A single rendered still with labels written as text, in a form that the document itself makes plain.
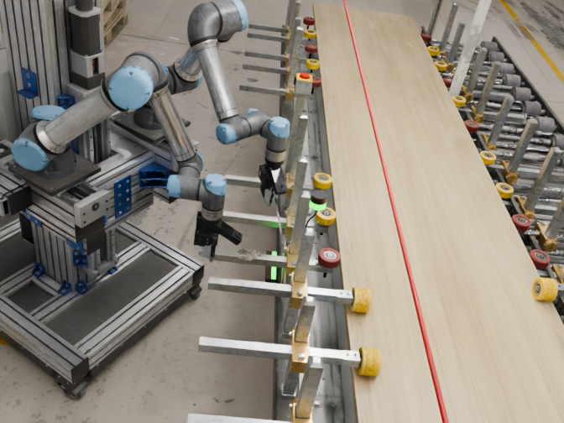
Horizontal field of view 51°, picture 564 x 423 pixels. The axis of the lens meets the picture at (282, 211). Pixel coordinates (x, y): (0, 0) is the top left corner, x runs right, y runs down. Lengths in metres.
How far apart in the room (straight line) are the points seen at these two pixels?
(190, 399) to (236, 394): 0.21
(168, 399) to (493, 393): 1.45
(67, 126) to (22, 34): 0.52
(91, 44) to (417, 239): 1.39
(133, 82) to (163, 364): 1.53
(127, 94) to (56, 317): 1.34
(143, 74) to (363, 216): 1.07
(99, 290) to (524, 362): 1.87
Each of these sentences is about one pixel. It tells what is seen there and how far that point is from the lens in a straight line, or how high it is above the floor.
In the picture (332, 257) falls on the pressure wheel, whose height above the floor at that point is 0.90.
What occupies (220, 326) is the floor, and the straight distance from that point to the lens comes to 3.07.
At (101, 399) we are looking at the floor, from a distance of 2.81.
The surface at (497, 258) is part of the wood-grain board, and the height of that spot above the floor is 0.90.
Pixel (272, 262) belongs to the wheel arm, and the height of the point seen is 0.85.
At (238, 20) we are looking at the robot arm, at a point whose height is 1.55.
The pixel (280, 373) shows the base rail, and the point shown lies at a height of 0.70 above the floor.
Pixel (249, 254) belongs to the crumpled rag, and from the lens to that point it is 2.15.
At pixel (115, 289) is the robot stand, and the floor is 0.21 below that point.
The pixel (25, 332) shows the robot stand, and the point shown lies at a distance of 2.79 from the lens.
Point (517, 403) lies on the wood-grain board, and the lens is 1.95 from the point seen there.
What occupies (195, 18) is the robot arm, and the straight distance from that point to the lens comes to 2.13.
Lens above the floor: 2.28
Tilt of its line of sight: 37 degrees down
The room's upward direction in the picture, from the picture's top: 10 degrees clockwise
